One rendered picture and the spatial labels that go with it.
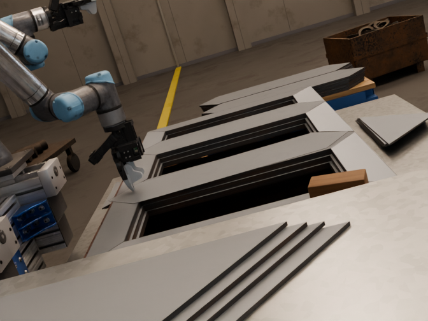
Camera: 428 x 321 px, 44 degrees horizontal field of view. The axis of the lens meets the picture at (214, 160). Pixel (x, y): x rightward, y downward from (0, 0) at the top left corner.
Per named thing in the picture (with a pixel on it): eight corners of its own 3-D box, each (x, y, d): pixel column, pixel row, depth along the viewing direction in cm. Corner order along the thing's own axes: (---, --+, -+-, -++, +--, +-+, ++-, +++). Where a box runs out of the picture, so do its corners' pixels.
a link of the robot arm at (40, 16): (27, 9, 185) (32, 10, 179) (40, 6, 187) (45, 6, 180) (35, 30, 188) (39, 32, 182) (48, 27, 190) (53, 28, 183)
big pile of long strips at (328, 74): (352, 69, 271) (349, 58, 269) (374, 83, 233) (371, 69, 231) (202, 112, 278) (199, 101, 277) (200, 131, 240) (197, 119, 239)
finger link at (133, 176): (146, 190, 158) (137, 162, 155) (128, 195, 159) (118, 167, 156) (148, 186, 161) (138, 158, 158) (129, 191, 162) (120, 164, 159)
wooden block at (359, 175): (370, 188, 116) (365, 167, 114) (369, 200, 111) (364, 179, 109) (316, 196, 120) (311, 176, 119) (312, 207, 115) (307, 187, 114)
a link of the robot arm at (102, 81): (76, 79, 150) (97, 71, 156) (89, 116, 153) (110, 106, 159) (93, 76, 145) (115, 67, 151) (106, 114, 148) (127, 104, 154)
